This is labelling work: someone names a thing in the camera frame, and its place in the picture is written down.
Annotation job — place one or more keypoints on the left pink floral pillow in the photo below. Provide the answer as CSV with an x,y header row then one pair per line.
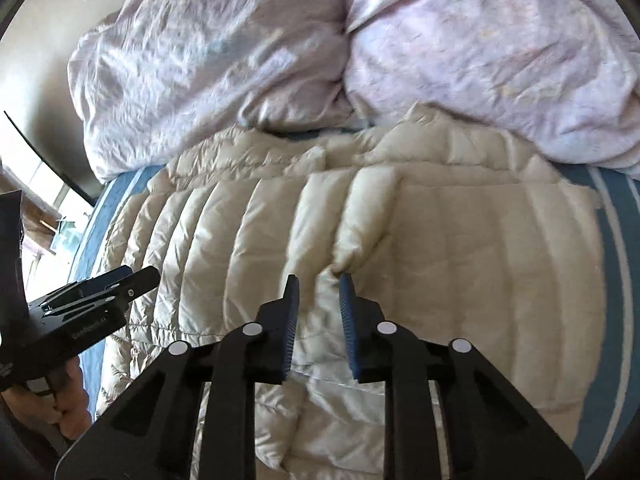
x,y
200,60

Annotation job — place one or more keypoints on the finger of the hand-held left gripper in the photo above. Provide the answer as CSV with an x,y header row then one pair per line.
x,y
141,280
102,281

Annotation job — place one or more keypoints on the cream puffer jacket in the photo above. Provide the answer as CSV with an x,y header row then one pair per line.
x,y
450,260

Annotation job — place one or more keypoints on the lilac crumpled duvet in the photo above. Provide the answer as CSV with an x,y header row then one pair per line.
x,y
490,50

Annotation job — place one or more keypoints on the blue striped bed sheet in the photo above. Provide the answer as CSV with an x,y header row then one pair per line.
x,y
611,240

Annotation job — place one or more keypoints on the person's left hand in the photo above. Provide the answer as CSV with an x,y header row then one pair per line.
x,y
70,402

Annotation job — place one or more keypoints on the window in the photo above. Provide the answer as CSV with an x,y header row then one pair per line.
x,y
35,180

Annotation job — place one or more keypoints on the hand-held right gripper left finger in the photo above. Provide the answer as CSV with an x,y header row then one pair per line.
x,y
291,321

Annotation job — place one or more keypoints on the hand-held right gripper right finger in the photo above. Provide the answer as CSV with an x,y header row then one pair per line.
x,y
347,326

